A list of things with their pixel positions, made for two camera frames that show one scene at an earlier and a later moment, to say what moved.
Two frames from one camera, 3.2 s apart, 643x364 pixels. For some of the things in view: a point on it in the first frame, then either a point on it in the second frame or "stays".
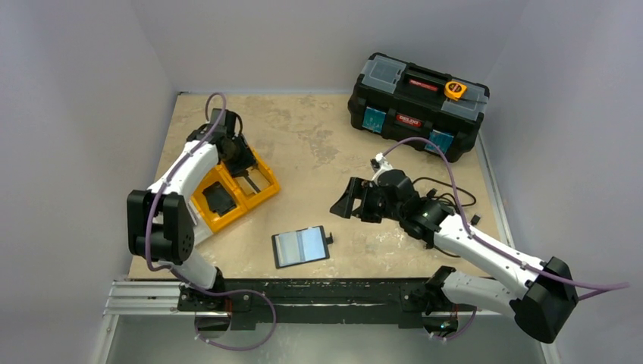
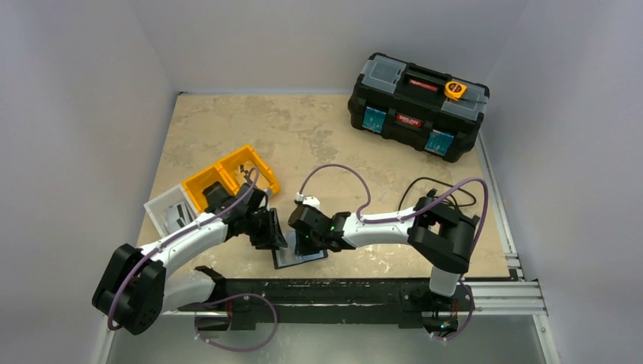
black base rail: [312, 303] stays
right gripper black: [362, 199] -> [305, 241]
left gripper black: [247, 160] -> [272, 236]
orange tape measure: [454, 89] stays
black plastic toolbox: [399, 103] stays
